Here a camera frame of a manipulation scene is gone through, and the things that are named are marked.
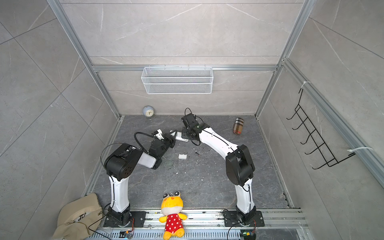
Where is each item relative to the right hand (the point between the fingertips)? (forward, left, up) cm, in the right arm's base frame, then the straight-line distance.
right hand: (186, 133), depth 92 cm
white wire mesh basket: (+33, +5, +16) cm, 37 cm away
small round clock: (+27, +31, -6) cm, 41 cm away
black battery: (-7, -6, -13) cm, 16 cm away
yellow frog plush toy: (-40, +6, -6) cm, 41 cm away
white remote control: (-3, +4, 0) cm, 5 cm away
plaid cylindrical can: (+14, -39, -12) cm, 43 cm away
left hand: (+2, +5, +2) cm, 6 cm away
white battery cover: (-10, +3, -13) cm, 16 cm away
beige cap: (-43, +54, -13) cm, 70 cm away
